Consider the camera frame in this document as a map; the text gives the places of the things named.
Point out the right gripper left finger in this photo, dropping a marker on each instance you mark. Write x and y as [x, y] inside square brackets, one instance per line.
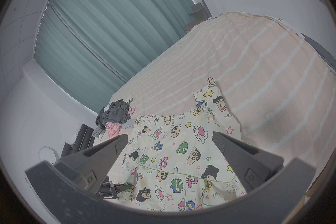
[99, 157]

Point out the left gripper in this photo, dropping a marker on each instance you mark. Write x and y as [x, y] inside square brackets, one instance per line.
[108, 190]

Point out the pile of clothes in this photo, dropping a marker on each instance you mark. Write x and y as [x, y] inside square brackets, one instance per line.
[115, 115]

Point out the blue-green curtain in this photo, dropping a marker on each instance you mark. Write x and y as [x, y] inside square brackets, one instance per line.
[73, 65]
[118, 7]

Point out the grey bedside table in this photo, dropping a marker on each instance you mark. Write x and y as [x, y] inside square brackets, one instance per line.
[195, 20]

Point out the bed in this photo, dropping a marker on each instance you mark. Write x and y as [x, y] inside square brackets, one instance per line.
[262, 60]

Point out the white printed pyjama top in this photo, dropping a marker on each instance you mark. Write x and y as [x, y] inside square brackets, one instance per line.
[178, 165]

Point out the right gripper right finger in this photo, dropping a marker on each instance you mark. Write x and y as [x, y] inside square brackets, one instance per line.
[241, 160]

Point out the black cabinet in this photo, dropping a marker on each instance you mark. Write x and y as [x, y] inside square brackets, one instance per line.
[81, 139]

